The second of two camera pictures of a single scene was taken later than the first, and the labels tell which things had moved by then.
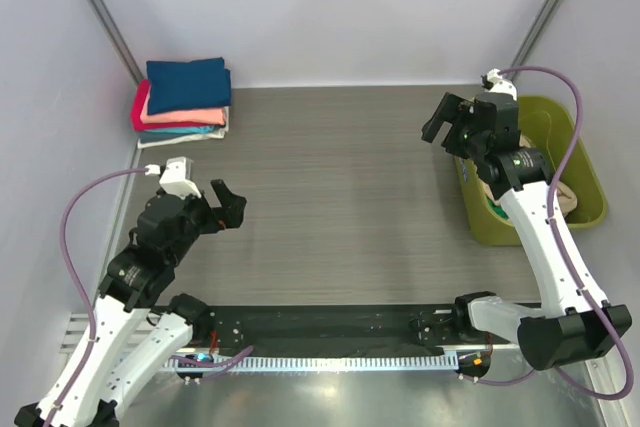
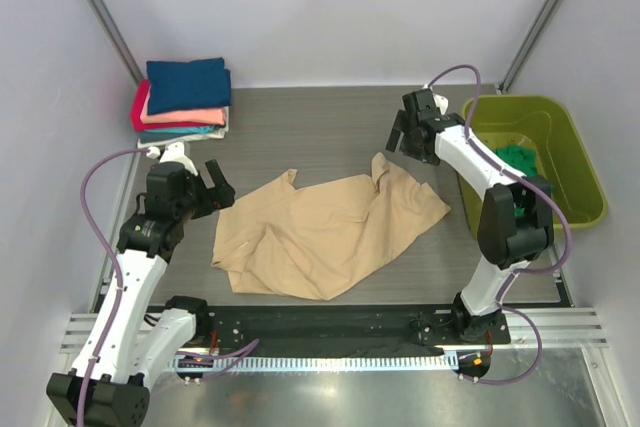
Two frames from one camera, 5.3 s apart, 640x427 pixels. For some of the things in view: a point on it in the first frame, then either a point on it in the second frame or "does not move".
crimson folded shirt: x=138 y=106 does not move
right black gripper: x=451 y=108 → x=402 y=125
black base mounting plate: x=342 y=330 does not move
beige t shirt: x=567 y=198 → x=273 y=239
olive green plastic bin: x=550 y=127 does not move
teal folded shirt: x=153 y=135 does not move
